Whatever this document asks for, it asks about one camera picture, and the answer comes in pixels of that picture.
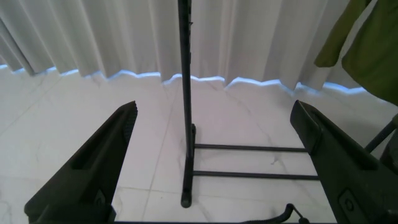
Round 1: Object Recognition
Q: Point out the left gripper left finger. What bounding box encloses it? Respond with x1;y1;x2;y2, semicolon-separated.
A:
24;100;138;223

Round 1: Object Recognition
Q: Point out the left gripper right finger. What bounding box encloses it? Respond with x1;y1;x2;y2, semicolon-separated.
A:
290;99;398;223

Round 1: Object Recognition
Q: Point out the green long-sleeved shirt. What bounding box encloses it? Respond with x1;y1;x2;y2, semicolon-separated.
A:
313;0;398;125

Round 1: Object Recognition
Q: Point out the black clothes rack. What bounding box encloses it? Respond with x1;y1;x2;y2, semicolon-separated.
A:
177;0;398;208

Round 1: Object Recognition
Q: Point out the white curtain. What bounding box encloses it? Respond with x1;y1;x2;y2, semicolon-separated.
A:
0;0;369;91

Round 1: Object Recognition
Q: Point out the black cable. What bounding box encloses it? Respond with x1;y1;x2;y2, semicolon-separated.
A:
242;203;311;223

